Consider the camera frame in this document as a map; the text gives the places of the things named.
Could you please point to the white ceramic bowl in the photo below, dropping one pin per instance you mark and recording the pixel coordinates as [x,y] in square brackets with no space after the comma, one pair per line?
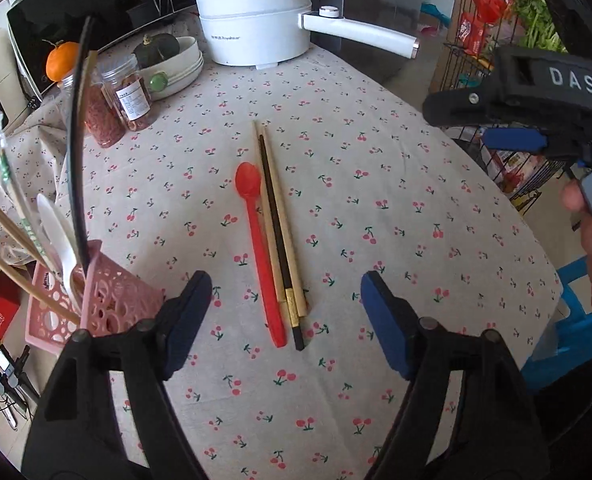
[175,74]

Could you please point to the red plastic spoon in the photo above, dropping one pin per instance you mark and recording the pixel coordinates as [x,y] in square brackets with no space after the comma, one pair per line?
[247,183]

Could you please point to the black microwave oven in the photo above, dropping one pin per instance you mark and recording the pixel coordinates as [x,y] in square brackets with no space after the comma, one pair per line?
[36,26]

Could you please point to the white plastic spoon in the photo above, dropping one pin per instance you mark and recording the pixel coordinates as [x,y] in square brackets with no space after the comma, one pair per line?
[56,228]

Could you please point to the dark green squash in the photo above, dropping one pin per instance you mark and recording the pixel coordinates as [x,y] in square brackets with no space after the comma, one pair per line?
[155,49]

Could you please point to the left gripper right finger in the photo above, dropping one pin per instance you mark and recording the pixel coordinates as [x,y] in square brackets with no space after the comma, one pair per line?
[493,436]

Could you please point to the white electric cooking pot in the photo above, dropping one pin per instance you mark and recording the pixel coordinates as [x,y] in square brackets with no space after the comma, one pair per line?
[265,33]

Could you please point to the pink perforated utensil basket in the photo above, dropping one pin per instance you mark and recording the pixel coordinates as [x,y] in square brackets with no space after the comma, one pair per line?
[113,301]

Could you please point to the black gold-tipped chopstick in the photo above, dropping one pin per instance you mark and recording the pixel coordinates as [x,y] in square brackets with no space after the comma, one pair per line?
[292,316]

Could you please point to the cherry print tablecloth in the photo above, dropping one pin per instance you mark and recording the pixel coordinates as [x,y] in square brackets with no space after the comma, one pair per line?
[367,186]

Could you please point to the blue plastic stool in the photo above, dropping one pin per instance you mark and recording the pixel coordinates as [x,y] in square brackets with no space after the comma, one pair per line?
[566,343]

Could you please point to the plastic jar red beans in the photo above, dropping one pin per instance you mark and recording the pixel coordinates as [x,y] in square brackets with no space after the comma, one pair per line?
[101,120]

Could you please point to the light wooden chopstick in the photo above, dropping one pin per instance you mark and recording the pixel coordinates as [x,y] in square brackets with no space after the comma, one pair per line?
[286,233]
[268,223]

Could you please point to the grey refrigerator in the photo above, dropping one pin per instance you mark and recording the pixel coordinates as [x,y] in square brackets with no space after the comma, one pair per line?
[371,5]

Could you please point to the green leafy vegetables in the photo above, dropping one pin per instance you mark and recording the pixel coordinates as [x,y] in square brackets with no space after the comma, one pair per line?
[539,30]

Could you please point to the disposable chopsticks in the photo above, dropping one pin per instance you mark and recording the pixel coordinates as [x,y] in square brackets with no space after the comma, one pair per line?
[17,196]

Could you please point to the orange tangerine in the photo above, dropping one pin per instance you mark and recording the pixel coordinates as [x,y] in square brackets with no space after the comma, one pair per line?
[61,60]

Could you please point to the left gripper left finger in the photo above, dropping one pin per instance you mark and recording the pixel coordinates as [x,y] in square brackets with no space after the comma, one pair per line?
[75,433]

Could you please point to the plastic jar labelled goji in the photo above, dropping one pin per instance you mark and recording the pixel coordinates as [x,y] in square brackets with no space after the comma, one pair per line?
[125,88]

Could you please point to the black wire storage rack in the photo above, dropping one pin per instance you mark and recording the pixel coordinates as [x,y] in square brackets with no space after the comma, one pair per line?
[477,102]

